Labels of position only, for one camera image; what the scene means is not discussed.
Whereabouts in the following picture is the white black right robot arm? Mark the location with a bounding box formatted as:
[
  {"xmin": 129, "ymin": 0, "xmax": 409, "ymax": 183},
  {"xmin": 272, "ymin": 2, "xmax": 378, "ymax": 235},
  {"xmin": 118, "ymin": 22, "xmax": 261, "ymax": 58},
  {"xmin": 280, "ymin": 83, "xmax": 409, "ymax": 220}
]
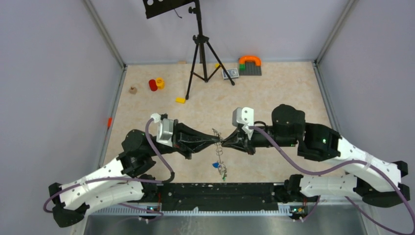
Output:
[{"xmin": 222, "ymin": 104, "xmax": 411, "ymax": 208}]

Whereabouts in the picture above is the yellow lego brick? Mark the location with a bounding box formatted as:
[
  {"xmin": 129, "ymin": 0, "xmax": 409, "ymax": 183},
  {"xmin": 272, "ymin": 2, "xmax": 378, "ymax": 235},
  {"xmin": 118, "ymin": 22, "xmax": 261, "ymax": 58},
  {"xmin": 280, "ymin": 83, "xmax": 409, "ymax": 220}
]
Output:
[{"xmin": 175, "ymin": 97, "xmax": 186, "ymax": 104}]

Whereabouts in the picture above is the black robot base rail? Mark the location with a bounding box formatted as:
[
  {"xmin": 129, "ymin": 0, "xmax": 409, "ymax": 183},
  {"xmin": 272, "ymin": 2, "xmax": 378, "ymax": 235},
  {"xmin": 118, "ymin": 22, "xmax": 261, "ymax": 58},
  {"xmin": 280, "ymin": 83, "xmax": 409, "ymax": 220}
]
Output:
[{"xmin": 134, "ymin": 172, "xmax": 320, "ymax": 217}]

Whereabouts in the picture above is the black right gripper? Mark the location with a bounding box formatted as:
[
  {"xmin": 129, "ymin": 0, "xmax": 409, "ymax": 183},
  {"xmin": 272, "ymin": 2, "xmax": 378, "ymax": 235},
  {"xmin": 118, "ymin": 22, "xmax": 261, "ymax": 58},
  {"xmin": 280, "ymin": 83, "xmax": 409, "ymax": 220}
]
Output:
[{"xmin": 222, "ymin": 126, "xmax": 297, "ymax": 156}]

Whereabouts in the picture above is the black tripod stand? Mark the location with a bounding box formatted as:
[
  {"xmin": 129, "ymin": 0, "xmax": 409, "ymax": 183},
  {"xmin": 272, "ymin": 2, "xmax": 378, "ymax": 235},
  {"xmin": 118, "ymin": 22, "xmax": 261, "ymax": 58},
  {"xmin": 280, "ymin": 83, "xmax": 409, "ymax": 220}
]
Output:
[{"xmin": 185, "ymin": 0, "xmax": 235, "ymax": 100}]

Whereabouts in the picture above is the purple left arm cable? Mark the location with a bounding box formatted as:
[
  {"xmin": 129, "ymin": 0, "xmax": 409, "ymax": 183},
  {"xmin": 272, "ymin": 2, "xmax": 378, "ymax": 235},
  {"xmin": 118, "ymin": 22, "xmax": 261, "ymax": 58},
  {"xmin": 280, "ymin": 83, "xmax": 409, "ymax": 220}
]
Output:
[{"xmin": 43, "ymin": 118, "xmax": 176, "ymax": 223}]

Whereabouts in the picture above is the small wooden block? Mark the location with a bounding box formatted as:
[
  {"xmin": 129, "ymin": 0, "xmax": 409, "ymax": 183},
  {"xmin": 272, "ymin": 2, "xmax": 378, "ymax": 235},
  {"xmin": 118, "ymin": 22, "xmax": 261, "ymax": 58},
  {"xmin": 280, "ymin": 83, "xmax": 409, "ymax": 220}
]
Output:
[{"xmin": 129, "ymin": 86, "xmax": 138, "ymax": 94}]

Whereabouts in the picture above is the yellow plastic cylinder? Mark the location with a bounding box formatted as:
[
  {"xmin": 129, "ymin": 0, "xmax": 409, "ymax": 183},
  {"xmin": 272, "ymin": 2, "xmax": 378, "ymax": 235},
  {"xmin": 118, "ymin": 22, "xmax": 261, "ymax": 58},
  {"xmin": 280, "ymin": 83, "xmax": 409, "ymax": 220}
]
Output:
[{"xmin": 155, "ymin": 77, "xmax": 165, "ymax": 90}]

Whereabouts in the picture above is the black perforated mount plate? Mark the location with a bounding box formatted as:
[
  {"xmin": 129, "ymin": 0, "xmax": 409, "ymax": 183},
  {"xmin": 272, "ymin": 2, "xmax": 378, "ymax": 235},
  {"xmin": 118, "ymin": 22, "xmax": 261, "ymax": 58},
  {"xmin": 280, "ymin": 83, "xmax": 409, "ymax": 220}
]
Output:
[{"xmin": 142, "ymin": 0, "xmax": 194, "ymax": 19}]

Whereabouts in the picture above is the blue playing card box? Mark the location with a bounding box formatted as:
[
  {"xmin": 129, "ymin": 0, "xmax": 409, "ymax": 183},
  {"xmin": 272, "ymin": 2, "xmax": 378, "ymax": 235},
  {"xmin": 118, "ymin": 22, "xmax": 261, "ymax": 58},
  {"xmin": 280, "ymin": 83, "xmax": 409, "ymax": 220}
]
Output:
[{"xmin": 222, "ymin": 68, "xmax": 239, "ymax": 80}]

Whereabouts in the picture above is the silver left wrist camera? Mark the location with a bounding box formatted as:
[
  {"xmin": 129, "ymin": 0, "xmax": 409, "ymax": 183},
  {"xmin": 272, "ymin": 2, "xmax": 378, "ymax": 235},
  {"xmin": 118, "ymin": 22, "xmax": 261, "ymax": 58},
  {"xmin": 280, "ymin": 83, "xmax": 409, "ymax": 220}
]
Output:
[{"xmin": 151, "ymin": 113, "xmax": 174, "ymax": 147}]

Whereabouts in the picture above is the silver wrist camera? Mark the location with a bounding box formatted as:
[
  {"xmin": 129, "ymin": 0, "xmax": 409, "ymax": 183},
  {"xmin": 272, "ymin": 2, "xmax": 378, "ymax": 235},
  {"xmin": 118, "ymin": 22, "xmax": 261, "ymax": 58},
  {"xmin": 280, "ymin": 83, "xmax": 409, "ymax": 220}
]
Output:
[
  {"xmin": 151, "ymin": 113, "xmax": 174, "ymax": 147},
  {"xmin": 232, "ymin": 107, "xmax": 254, "ymax": 139}
]

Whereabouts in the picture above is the orange plastic arch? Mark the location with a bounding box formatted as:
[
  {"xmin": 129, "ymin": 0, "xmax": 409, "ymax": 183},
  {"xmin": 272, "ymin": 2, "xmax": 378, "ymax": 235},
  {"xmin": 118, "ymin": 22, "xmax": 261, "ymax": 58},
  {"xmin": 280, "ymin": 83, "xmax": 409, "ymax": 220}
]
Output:
[{"xmin": 239, "ymin": 55, "xmax": 262, "ymax": 66}]

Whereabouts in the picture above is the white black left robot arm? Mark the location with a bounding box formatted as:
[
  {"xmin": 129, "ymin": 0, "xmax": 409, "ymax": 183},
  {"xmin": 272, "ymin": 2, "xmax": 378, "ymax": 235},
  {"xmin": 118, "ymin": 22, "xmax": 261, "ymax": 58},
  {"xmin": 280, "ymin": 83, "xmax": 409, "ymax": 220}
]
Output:
[{"xmin": 44, "ymin": 114, "xmax": 220, "ymax": 228}]

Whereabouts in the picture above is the grey lego baseplate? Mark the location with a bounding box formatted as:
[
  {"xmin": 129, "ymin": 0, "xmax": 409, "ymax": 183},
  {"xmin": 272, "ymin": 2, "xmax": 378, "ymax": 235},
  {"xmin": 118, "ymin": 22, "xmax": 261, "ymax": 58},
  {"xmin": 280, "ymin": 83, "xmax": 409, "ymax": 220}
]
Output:
[{"xmin": 239, "ymin": 62, "xmax": 262, "ymax": 76}]

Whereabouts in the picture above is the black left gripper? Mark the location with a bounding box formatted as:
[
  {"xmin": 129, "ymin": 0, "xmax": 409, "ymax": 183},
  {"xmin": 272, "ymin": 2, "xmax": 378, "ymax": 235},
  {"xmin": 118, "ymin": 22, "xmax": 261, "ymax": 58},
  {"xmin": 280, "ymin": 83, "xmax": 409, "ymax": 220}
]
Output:
[{"xmin": 146, "ymin": 119, "xmax": 221, "ymax": 160}]

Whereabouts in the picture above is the red plastic cylinder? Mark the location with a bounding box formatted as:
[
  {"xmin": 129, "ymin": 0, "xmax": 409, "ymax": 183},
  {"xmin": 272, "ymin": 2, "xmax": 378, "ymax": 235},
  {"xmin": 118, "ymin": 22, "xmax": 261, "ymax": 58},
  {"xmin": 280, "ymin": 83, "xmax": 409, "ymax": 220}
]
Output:
[{"xmin": 148, "ymin": 79, "xmax": 158, "ymax": 92}]

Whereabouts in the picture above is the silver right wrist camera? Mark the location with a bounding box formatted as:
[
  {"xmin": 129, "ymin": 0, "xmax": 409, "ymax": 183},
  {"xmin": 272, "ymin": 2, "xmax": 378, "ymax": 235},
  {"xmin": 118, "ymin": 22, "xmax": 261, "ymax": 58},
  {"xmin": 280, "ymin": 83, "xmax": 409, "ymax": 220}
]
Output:
[{"xmin": 232, "ymin": 107, "xmax": 254, "ymax": 139}]

